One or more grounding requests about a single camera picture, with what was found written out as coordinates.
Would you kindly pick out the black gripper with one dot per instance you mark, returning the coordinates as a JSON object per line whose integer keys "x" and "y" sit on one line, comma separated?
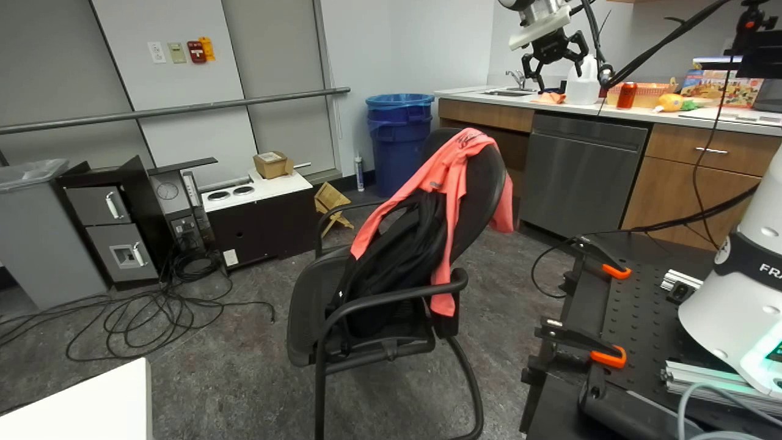
{"x": 552, "y": 50}

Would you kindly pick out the coral pink sweatshirt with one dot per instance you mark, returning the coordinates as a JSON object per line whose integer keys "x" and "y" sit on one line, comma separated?
{"x": 456, "y": 162}

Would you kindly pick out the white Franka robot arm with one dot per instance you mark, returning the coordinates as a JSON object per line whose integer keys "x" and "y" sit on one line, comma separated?
{"x": 733, "y": 318}

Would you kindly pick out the black mesh chair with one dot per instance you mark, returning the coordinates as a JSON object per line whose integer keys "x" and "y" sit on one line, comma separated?
{"x": 392, "y": 244}

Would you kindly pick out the small orange item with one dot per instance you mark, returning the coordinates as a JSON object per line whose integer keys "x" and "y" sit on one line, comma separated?
{"x": 551, "y": 99}

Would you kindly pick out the chrome sink faucet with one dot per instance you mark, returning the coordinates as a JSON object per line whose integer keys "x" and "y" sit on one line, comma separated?
{"x": 513, "y": 78}

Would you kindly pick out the red cup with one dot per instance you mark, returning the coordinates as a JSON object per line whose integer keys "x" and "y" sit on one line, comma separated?
{"x": 627, "y": 96}

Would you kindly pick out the orange plastic container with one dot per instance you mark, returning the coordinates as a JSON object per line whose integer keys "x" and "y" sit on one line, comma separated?
{"x": 650, "y": 93}

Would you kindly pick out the stainless steel dishwasher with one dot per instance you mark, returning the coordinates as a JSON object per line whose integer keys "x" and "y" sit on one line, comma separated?
{"x": 578, "y": 180}

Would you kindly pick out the yellow toy food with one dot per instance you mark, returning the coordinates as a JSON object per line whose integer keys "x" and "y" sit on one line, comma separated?
{"x": 671, "y": 103}

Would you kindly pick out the colourful cardboard box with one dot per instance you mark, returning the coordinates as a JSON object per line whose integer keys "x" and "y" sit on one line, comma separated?
{"x": 725, "y": 88}

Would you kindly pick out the wooden cabinet with counter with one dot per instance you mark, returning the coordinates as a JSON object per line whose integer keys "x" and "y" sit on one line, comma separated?
{"x": 675, "y": 186}

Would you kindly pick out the blue trash bin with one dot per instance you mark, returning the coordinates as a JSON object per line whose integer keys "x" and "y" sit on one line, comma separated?
{"x": 400, "y": 147}

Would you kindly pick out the white block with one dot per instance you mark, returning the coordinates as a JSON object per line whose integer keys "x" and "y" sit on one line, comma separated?
{"x": 681, "y": 282}

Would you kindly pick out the black perforated robot table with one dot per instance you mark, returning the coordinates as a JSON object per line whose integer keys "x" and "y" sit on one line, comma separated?
{"x": 643, "y": 318}

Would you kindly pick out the small cardboard box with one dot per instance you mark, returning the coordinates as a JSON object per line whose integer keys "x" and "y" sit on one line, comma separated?
{"x": 271, "y": 164}

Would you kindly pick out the black cabinet with white top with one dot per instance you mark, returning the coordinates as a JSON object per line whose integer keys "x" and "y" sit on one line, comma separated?
{"x": 269, "y": 228}

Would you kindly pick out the aluminium extrusion bar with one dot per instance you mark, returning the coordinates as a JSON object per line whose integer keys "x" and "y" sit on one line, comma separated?
{"x": 700, "y": 378}

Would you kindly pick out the black filing cabinet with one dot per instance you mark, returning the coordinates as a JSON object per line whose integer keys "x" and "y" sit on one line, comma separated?
{"x": 105, "y": 236}

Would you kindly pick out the white table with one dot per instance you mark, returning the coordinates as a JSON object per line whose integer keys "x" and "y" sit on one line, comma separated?
{"x": 75, "y": 406}

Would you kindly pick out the black camera on mount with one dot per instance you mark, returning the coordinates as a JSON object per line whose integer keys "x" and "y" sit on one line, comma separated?
{"x": 760, "y": 57}

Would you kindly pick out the grey horizontal wall rail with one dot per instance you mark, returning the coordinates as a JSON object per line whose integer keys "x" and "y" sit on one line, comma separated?
{"x": 204, "y": 103}

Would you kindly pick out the red and yellow wall sign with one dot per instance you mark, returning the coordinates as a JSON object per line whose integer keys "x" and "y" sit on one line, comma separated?
{"x": 201, "y": 52}

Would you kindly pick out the green wall sign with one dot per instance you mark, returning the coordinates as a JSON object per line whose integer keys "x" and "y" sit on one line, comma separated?
{"x": 176, "y": 52}

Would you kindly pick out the white wall sign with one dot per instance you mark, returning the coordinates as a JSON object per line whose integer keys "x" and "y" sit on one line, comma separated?
{"x": 157, "y": 52}

